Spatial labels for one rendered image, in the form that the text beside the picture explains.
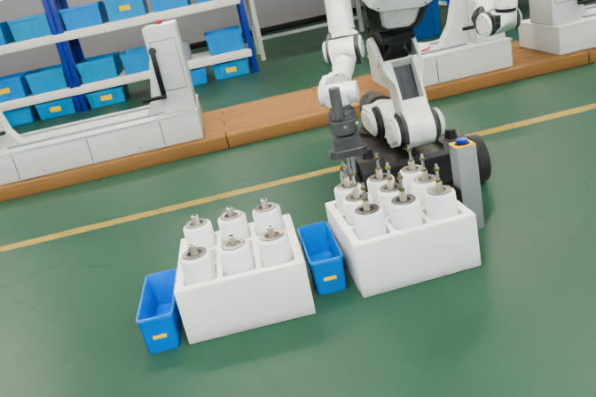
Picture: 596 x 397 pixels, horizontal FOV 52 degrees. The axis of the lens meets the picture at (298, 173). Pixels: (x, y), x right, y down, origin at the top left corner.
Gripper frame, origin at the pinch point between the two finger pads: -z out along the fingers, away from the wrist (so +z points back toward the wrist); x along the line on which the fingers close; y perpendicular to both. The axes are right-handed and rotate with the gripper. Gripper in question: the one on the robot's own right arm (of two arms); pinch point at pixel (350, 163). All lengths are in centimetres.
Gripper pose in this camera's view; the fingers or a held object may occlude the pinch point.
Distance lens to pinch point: 196.9
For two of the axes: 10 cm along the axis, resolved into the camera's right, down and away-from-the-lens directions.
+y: 0.7, 3.2, -9.5
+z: -1.9, -9.3, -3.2
